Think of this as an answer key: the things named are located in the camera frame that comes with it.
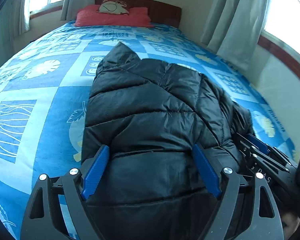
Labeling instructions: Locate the white left window curtain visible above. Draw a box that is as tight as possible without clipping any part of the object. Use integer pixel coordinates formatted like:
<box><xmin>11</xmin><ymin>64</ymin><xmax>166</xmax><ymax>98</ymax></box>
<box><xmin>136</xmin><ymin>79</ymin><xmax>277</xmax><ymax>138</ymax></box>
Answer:
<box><xmin>10</xmin><ymin>0</ymin><xmax>30</xmax><ymax>37</ymax></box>

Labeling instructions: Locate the person right hand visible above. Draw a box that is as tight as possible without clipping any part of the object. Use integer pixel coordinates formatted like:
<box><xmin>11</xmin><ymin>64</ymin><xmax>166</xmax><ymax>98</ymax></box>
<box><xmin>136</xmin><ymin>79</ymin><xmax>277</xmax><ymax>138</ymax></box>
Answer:
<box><xmin>281</xmin><ymin>212</ymin><xmax>300</xmax><ymax>240</ymax></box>

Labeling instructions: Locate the blue patterned bed cover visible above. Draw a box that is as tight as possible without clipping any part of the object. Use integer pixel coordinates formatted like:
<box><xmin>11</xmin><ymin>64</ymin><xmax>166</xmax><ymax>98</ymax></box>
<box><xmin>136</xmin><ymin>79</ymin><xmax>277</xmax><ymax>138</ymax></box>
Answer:
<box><xmin>0</xmin><ymin>22</ymin><xmax>295</xmax><ymax>239</ymax></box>

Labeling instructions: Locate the red pillow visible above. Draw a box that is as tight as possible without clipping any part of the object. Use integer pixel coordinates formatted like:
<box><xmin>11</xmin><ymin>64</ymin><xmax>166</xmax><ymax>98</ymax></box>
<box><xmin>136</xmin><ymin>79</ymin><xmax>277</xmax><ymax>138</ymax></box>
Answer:
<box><xmin>74</xmin><ymin>5</ymin><xmax>153</xmax><ymax>28</ymax></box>

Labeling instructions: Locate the white cartoon cushion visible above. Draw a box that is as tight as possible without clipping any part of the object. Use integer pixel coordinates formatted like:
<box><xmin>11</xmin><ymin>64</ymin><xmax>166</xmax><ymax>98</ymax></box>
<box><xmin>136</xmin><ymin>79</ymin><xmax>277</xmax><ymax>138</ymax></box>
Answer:
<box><xmin>98</xmin><ymin>0</ymin><xmax>130</xmax><ymax>15</ymax></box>

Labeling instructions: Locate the black quilted puffer jacket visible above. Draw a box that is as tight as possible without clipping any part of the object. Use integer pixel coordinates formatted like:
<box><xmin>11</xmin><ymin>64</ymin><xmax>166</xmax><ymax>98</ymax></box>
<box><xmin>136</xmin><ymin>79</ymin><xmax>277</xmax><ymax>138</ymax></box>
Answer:
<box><xmin>82</xmin><ymin>43</ymin><xmax>253</xmax><ymax>239</ymax></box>

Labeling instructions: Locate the dark wood headboard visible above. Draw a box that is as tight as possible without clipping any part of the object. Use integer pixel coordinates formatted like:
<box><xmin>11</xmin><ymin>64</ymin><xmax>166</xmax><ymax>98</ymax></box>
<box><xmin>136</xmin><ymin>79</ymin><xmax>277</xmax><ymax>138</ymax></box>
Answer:
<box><xmin>95</xmin><ymin>0</ymin><xmax>182</xmax><ymax>28</ymax></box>

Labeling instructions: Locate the grey side window curtain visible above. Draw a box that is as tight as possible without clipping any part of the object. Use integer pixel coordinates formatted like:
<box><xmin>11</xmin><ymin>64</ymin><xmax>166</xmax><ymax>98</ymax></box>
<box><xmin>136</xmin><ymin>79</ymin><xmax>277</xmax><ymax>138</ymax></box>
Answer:
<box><xmin>200</xmin><ymin>0</ymin><xmax>270</xmax><ymax>70</ymax></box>

